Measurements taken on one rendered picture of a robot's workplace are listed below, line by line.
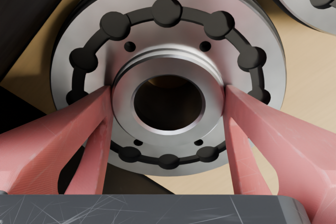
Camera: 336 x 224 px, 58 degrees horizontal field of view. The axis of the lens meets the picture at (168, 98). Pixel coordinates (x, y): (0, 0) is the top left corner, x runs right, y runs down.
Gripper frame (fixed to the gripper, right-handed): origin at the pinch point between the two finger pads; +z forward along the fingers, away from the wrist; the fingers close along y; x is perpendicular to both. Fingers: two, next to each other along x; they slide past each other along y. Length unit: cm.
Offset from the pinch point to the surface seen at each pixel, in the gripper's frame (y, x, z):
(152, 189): 1.1, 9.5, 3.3
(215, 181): -3.3, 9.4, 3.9
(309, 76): -7.5, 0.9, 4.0
